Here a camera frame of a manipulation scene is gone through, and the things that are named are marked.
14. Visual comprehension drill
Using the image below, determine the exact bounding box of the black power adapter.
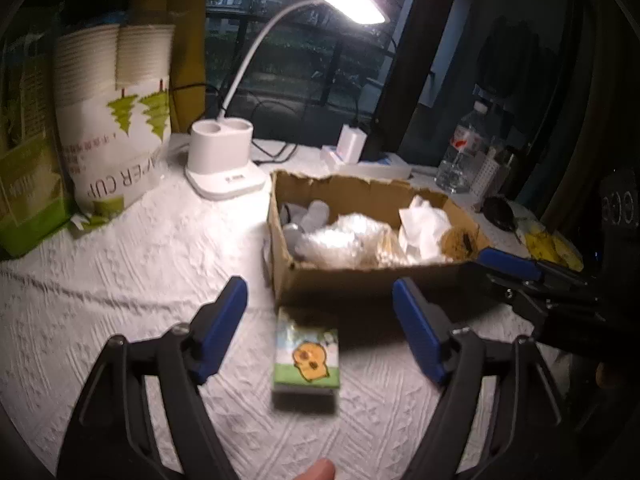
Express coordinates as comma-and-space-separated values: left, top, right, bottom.
362, 130, 384, 162

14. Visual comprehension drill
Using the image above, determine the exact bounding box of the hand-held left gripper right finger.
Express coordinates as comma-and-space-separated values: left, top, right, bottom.
391, 276, 568, 480

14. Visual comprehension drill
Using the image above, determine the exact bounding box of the yellow tissue pack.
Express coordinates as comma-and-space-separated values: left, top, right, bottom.
522, 232, 583, 271

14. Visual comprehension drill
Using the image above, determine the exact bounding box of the clear bubble wrap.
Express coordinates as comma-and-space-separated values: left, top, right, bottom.
295, 212, 401, 269

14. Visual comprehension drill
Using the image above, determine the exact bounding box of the white paper cup pack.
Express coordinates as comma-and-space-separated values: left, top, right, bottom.
52, 10, 176, 233

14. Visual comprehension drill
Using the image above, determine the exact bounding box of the person's right hand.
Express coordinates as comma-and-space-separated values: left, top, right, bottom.
597, 362, 622, 389

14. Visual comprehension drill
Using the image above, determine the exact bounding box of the cardboard box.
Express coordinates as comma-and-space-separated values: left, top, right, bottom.
265, 170, 493, 307

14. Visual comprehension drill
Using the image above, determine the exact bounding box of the black cable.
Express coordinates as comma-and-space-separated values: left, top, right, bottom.
249, 100, 362, 166

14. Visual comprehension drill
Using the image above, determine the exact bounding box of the dark hanging sweater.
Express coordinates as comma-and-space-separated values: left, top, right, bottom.
475, 15, 551, 102

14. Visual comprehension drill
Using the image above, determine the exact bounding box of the white perforated basket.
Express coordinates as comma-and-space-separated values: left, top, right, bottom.
470, 147, 516, 201

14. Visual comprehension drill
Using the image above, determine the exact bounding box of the green paper cup pack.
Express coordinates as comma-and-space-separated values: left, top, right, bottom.
0, 5, 76, 261

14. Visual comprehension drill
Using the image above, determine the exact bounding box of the person's left hand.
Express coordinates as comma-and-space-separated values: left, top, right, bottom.
295, 457, 337, 480

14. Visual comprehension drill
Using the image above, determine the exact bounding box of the white charger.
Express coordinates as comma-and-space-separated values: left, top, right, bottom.
337, 126, 368, 163

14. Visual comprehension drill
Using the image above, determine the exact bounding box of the white desk lamp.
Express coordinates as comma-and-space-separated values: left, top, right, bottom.
184, 0, 388, 202

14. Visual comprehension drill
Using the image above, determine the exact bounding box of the green cartoon tissue pack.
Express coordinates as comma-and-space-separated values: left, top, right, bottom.
271, 307, 342, 414

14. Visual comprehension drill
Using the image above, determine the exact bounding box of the dark window post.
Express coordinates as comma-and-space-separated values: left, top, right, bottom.
375, 0, 466, 161

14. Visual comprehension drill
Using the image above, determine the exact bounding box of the white power strip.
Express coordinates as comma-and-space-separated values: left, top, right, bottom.
320, 145, 414, 181

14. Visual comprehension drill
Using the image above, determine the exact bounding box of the black balcony railing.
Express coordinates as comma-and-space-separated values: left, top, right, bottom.
205, 5, 396, 111

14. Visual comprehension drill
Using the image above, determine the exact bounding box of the brown soft sponge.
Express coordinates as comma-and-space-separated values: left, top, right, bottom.
437, 227, 478, 261

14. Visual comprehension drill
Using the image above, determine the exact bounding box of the black round pouch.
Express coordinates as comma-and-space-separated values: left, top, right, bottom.
482, 196, 521, 233

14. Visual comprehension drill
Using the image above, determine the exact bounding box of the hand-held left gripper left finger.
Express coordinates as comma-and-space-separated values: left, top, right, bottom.
56, 275, 249, 480

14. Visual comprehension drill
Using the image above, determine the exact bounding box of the yellow curtain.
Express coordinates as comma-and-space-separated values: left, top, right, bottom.
130, 0, 208, 136

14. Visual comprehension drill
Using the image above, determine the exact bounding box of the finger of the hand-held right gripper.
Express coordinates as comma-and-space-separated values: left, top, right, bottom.
457, 261, 556, 328
476, 248, 591, 288

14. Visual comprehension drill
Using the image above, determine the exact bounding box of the white embossed tablecloth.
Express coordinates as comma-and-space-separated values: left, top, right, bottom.
0, 132, 601, 480

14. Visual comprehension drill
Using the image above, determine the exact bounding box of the white paper napkin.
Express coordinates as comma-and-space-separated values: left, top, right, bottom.
398, 195, 453, 264

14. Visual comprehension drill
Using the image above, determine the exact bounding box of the clear plastic water bottle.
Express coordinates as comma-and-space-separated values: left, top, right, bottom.
435, 101, 488, 195

